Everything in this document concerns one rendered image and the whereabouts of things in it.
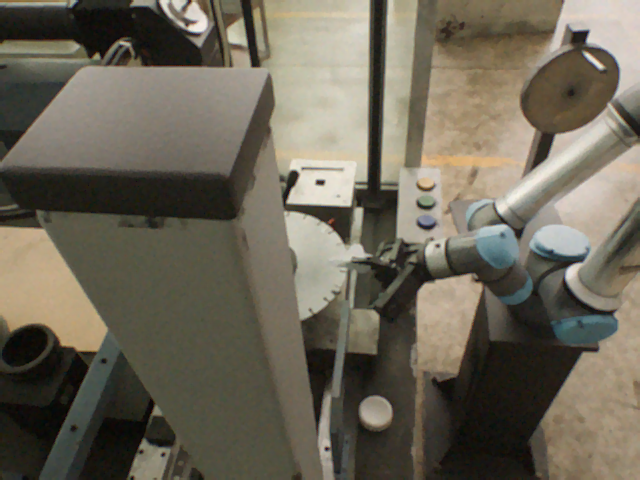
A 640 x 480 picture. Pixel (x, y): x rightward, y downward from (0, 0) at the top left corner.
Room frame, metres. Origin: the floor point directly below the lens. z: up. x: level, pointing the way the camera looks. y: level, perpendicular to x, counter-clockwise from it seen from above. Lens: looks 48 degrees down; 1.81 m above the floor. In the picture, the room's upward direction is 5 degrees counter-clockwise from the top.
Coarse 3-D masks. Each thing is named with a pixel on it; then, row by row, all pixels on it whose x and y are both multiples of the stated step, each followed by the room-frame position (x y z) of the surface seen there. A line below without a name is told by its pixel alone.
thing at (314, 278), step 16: (288, 224) 0.87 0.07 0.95; (304, 224) 0.86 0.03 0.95; (320, 224) 0.86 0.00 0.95; (304, 240) 0.81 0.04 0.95; (320, 240) 0.81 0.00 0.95; (336, 240) 0.80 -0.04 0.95; (304, 256) 0.76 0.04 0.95; (320, 256) 0.76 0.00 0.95; (336, 256) 0.76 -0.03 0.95; (304, 272) 0.72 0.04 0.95; (320, 272) 0.71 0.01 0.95; (336, 272) 0.71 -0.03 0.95; (304, 288) 0.68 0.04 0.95; (320, 288) 0.67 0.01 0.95; (336, 288) 0.67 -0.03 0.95; (304, 304) 0.63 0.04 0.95; (320, 304) 0.63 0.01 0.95
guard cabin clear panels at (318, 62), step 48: (0, 0) 1.34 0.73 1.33; (48, 0) 1.31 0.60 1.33; (288, 0) 1.21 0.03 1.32; (336, 0) 1.18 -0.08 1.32; (0, 48) 1.35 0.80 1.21; (48, 48) 1.32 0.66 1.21; (240, 48) 1.23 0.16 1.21; (288, 48) 1.21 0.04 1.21; (336, 48) 1.19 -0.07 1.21; (288, 96) 1.21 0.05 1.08; (336, 96) 1.19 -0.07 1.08; (384, 96) 1.16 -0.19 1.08; (288, 144) 1.21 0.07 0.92; (336, 144) 1.19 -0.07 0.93; (384, 144) 1.16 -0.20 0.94
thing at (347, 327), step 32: (352, 288) 0.81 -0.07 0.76; (352, 320) 0.67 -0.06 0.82; (320, 352) 0.59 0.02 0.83; (352, 352) 0.59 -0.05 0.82; (320, 384) 0.56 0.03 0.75; (352, 384) 0.55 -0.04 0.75; (320, 416) 0.48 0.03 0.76; (352, 416) 0.48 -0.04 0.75; (320, 448) 0.41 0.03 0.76; (352, 448) 0.41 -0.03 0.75
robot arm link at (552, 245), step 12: (552, 228) 0.77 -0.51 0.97; (564, 228) 0.77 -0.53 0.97; (540, 240) 0.73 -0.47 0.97; (552, 240) 0.73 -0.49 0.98; (564, 240) 0.73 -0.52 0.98; (576, 240) 0.72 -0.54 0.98; (588, 240) 0.72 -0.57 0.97; (528, 252) 0.75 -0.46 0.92; (540, 252) 0.71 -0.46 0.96; (552, 252) 0.70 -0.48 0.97; (564, 252) 0.69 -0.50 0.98; (576, 252) 0.69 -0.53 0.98; (588, 252) 0.69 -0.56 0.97; (528, 264) 0.73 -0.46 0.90; (540, 264) 0.70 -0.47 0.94; (552, 264) 0.68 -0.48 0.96; (564, 264) 0.67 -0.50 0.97; (540, 276) 0.67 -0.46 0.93
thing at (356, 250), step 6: (354, 246) 0.72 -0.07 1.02; (360, 246) 0.72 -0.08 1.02; (348, 252) 0.70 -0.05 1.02; (354, 252) 0.70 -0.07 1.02; (360, 252) 0.70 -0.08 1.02; (336, 258) 0.69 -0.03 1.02; (342, 258) 0.69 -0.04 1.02; (348, 258) 0.68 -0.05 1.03; (336, 264) 0.68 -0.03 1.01; (342, 264) 0.68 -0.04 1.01; (348, 264) 0.67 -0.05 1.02; (354, 264) 0.67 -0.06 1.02; (360, 264) 0.66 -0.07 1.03; (360, 270) 0.66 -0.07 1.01; (366, 270) 0.66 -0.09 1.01
